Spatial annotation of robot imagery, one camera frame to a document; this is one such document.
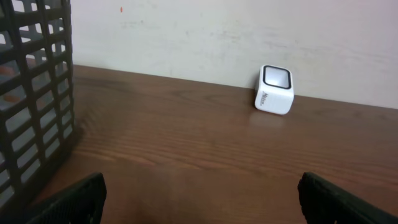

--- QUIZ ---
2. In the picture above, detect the white barcode scanner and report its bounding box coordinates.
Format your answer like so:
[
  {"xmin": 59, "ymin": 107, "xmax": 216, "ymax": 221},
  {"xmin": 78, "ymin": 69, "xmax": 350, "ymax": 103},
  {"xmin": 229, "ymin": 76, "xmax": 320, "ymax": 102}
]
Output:
[{"xmin": 254, "ymin": 65, "xmax": 295, "ymax": 115}]

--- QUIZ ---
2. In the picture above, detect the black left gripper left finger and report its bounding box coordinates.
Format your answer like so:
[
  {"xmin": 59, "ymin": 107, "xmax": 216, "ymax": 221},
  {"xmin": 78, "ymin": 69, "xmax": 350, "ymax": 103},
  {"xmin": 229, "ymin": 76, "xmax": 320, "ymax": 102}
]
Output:
[{"xmin": 26, "ymin": 172, "xmax": 107, "ymax": 224}]

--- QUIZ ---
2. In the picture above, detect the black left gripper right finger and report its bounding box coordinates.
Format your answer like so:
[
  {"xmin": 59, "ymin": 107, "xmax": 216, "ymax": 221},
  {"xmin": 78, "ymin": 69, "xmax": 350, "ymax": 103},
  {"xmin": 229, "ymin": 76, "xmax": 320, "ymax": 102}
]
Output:
[{"xmin": 297, "ymin": 172, "xmax": 397, "ymax": 224}]

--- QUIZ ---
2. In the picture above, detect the grey plastic mesh basket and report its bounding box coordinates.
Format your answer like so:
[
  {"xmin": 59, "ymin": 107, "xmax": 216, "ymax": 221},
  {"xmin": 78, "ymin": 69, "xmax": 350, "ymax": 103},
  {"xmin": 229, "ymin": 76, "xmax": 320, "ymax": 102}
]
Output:
[{"xmin": 1, "ymin": 0, "xmax": 76, "ymax": 215}]

